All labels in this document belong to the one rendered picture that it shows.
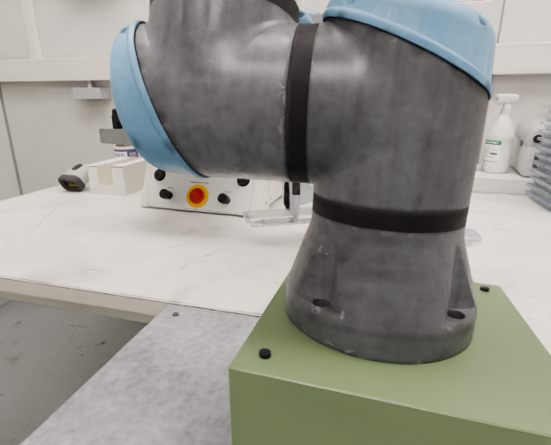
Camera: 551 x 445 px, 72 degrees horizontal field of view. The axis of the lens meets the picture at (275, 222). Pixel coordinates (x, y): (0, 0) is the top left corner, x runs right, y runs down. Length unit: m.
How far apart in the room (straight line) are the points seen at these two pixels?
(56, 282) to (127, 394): 0.31
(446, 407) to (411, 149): 0.15
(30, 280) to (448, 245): 0.63
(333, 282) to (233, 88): 0.15
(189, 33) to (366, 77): 0.12
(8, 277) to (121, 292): 0.21
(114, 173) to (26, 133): 1.21
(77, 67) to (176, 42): 1.80
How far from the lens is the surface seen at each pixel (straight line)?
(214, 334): 0.50
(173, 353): 0.47
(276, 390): 0.26
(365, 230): 0.26
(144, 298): 0.60
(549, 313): 0.65
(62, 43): 2.19
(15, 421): 1.68
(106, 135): 0.87
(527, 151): 1.41
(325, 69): 0.25
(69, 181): 1.36
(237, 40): 0.28
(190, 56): 0.28
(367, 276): 0.26
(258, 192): 0.94
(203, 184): 1.00
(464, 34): 0.27
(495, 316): 0.38
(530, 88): 1.68
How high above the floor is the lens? 1.03
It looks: 18 degrees down
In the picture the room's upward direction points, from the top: straight up
